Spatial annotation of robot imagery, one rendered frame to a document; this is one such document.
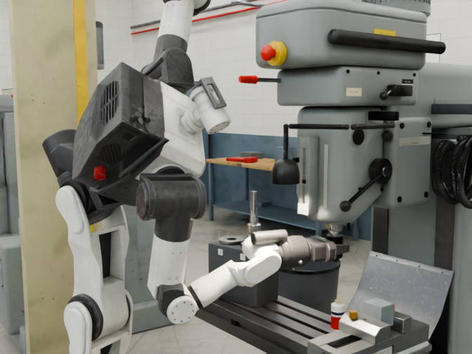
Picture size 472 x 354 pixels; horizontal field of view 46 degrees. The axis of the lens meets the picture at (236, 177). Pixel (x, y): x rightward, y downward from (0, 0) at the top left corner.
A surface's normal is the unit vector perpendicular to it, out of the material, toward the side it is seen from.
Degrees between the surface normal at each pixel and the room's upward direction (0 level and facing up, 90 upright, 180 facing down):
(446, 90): 90
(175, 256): 104
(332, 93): 90
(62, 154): 90
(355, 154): 90
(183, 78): 72
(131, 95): 58
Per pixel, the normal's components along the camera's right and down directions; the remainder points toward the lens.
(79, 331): -0.54, 0.11
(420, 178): 0.62, 0.10
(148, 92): 0.71, -0.47
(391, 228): -0.78, 0.08
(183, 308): 0.41, 0.36
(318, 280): 0.32, 0.18
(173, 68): 0.60, -0.22
